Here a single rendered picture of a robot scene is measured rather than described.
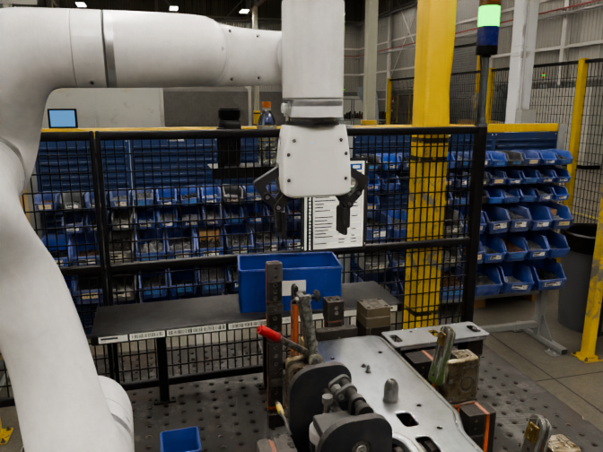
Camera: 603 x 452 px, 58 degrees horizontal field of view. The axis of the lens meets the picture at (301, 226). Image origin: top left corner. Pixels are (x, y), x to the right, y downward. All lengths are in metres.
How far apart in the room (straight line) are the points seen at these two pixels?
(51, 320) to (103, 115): 6.81
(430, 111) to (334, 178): 1.18
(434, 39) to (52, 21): 1.42
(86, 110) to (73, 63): 6.84
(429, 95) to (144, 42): 1.35
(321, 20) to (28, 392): 0.59
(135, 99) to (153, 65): 6.79
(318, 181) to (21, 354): 0.43
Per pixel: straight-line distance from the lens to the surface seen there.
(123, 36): 0.69
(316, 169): 0.74
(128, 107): 7.48
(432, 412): 1.21
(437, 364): 1.34
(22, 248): 0.69
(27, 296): 0.73
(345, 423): 0.81
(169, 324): 1.56
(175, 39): 0.69
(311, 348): 1.24
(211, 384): 1.93
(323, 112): 0.73
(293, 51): 0.74
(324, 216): 1.76
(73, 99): 7.54
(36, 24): 0.70
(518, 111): 5.70
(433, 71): 1.91
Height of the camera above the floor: 1.63
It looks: 13 degrees down
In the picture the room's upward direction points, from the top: straight up
